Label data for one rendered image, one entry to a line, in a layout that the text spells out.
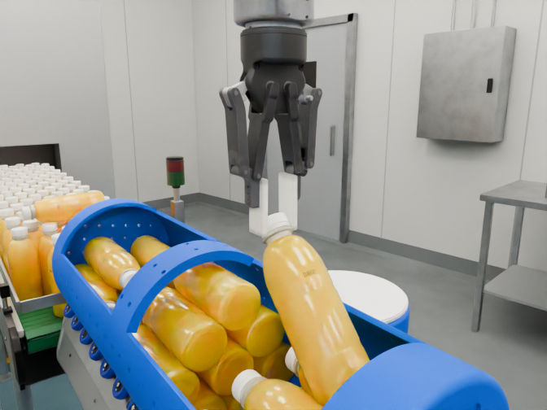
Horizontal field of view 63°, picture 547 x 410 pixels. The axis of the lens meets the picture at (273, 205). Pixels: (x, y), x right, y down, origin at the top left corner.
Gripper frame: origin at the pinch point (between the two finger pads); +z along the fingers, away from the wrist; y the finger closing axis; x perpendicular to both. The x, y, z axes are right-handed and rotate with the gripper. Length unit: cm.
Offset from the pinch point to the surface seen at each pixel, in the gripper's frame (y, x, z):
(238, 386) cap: -8.0, -3.9, 19.7
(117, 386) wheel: -12.7, 28.9, 36.9
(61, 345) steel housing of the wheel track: -15, 68, 47
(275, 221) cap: -0.8, -1.5, 1.7
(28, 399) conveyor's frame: -20, 102, 81
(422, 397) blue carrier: -4.2, -25.1, 10.1
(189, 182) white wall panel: 243, 517, 109
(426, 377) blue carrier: -2.0, -24.0, 9.8
